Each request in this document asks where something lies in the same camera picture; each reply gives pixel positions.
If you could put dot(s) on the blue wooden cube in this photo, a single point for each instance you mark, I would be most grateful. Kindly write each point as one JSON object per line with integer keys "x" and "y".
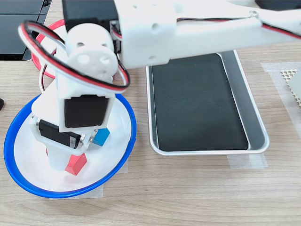
{"x": 101, "y": 139}

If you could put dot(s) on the blue-rimmed white plate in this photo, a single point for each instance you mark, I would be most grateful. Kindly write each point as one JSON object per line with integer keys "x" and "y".
{"x": 105, "y": 164}

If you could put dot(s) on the translucent tape strip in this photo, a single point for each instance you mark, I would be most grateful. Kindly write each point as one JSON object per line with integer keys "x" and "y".
{"x": 98, "y": 191}
{"x": 124, "y": 168}
{"x": 247, "y": 162}

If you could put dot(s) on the small black rounded object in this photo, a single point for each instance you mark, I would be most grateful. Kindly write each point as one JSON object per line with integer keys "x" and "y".
{"x": 1, "y": 104}

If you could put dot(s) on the red-rimmed white plate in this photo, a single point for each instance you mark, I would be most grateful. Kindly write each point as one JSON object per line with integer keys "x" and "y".
{"x": 57, "y": 23}

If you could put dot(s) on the black flat device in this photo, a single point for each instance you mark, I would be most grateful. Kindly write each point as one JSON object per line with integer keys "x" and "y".
{"x": 11, "y": 35}

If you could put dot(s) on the black tray mat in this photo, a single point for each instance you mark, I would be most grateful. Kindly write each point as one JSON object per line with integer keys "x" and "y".
{"x": 195, "y": 106}

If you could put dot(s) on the steel tray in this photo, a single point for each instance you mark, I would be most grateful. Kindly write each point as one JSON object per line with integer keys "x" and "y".
{"x": 247, "y": 106}

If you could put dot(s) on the pale perforated base plate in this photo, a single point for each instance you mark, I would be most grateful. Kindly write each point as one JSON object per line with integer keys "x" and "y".
{"x": 288, "y": 74}

